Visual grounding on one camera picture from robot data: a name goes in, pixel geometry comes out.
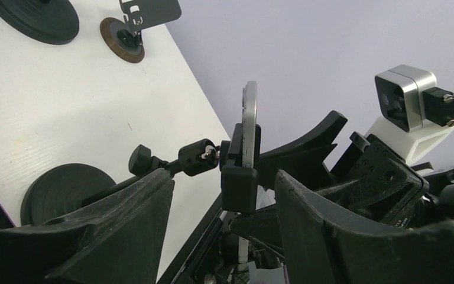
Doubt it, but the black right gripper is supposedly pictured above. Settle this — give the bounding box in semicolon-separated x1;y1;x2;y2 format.
255;111;429;228

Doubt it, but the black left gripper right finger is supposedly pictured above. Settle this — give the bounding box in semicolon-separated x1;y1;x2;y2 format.
275;171;454;283

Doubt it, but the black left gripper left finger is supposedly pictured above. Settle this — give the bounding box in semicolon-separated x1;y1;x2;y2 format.
0;177;175;283

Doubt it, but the black round-base stand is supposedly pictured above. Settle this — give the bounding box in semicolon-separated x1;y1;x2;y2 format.
20;124;244;225
0;0;80;45

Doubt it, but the grey smartphone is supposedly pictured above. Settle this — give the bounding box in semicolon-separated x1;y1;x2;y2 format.
242;81;258;168

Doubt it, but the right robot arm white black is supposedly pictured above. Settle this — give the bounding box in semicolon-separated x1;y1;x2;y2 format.
255;111;454;228

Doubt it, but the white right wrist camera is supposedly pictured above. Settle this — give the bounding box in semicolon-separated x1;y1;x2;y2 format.
366;64;454;166

